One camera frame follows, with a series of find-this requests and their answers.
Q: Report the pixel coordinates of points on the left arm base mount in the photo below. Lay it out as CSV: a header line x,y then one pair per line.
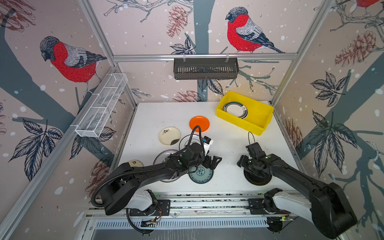
x,y
144,203

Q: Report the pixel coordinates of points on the yellow plastic bin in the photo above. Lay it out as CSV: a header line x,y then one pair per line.
x,y
258,118

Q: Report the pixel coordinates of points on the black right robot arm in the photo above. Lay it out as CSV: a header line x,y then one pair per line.
x,y
324,205

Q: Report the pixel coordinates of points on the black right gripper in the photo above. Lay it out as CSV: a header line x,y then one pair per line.
x,y
242,161

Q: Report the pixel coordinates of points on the black hanging wall basket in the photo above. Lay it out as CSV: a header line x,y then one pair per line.
x,y
206,69

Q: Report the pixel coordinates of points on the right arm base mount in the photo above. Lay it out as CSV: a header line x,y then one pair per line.
x,y
266,204

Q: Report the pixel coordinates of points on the black round plate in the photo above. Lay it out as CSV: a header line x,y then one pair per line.
x,y
256,180

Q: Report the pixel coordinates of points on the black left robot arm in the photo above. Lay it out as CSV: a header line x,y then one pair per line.
x,y
118,188

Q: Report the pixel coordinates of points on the teal patterned plate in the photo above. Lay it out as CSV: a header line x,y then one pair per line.
x,y
200,174

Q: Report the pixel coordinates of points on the cream small floral plate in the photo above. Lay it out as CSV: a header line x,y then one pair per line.
x,y
169,136

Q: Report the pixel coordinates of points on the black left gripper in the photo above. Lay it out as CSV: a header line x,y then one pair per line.
x,y
213,165

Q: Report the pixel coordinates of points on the cream yellow plate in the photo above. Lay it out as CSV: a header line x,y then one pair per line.
x,y
135,163

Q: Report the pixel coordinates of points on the white plate green cloud outline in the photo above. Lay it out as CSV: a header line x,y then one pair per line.
x,y
184,141

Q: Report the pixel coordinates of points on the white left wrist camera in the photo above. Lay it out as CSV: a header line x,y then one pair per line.
x,y
207,142

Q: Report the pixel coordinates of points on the white plate red characters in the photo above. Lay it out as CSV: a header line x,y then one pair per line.
x,y
161,158

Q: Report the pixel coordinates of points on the orange plastic plate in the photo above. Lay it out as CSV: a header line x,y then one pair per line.
x,y
201,121

